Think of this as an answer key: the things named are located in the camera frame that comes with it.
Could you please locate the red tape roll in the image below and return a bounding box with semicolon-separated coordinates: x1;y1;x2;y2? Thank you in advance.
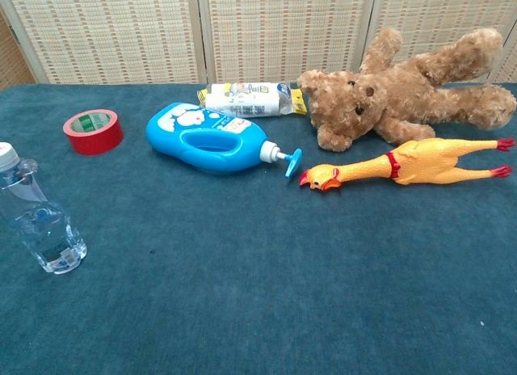
62;108;125;156

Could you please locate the yellow rubber chicken toy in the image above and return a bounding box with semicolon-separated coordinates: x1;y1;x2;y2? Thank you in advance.
298;137;516;192

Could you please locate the woven beige screen panel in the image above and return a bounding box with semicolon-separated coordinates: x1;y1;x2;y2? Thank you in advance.
0;0;208;85
196;0;376;85
490;39;517;85
361;0;517;85

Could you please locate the brown woven screen panel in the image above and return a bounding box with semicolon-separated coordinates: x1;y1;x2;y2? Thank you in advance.
0;11;36;91

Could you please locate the teal table cloth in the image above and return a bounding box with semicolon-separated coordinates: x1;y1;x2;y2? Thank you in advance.
0;82;517;375

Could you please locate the brown teddy bear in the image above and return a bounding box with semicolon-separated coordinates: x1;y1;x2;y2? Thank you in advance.
297;26;517;153

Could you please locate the small clear bottle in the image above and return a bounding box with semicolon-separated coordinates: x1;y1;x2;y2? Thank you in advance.
0;141;88;275

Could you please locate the blue pump detergent bottle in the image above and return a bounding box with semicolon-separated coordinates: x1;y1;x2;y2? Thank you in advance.
145;102;303;179

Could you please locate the snack package with yellow ends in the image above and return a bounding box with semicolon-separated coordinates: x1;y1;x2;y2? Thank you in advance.
196;82;309;120

